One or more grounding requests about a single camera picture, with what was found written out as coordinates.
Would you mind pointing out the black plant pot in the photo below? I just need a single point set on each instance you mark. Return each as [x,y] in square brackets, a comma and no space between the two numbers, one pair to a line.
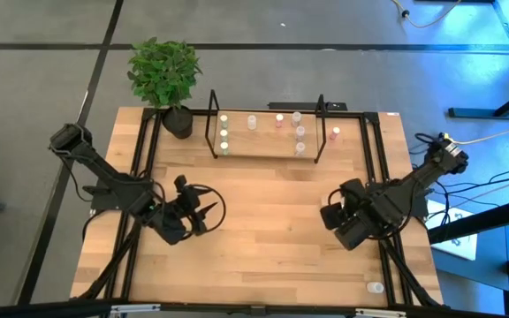
[178,123]

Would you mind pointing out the black aluminium table frame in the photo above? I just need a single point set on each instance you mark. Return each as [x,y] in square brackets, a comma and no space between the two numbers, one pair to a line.
[371,118]

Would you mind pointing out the black desk frame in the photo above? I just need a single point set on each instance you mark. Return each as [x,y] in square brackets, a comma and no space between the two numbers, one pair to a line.
[484,113]

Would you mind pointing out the white printed sheet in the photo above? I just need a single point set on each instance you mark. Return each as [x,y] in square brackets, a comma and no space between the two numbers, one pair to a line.
[458,243]

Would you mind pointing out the green medicine bottle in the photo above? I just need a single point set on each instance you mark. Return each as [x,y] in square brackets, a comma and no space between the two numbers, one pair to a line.
[223,134]
[224,148]
[223,120]

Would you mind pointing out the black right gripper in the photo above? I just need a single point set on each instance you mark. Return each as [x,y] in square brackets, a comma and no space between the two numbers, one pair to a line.
[360,225]

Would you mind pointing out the wooden shelf with black frame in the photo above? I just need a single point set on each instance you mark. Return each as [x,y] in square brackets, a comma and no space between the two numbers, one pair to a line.
[263,141]

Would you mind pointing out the green artificial plant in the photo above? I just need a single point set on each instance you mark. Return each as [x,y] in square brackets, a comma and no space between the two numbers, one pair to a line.
[164,73]

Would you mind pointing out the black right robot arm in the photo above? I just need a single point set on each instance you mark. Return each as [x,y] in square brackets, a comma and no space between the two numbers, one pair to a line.
[413,187]

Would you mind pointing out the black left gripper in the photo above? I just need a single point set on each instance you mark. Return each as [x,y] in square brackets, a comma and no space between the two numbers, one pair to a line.
[175,221]

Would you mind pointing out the pink medicine bottle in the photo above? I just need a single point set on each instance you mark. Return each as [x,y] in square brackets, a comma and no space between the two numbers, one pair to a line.
[334,133]
[279,120]

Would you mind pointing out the white medicine bottle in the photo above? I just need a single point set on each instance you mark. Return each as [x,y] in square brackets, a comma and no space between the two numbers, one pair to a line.
[252,122]
[374,287]

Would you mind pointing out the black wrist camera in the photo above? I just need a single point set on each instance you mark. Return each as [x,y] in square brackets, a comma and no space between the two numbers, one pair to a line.
[330,215]
[180,183]

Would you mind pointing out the black metal beam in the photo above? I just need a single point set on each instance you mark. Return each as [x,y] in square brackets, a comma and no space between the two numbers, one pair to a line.
[480,219]

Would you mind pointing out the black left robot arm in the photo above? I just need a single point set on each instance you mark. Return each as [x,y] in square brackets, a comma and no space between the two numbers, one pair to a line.
[104,172]

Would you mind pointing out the clear medicine bottle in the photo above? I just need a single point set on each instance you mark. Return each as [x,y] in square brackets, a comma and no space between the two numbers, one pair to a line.
[299,149]
[296,118]
[300,133]

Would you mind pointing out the black table-level camera box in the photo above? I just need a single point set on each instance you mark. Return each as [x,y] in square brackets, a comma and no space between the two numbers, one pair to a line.
[258,310]

